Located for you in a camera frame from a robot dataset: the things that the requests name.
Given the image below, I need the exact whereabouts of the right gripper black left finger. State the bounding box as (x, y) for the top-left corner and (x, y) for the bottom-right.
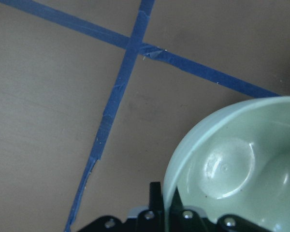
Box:
(148, 182), (164, 213)

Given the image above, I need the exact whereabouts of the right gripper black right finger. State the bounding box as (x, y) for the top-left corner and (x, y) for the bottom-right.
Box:
(171, 188), (184, 215)

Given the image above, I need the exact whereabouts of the green bowl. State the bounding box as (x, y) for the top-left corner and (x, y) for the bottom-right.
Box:
(163, 96), (290, 232)

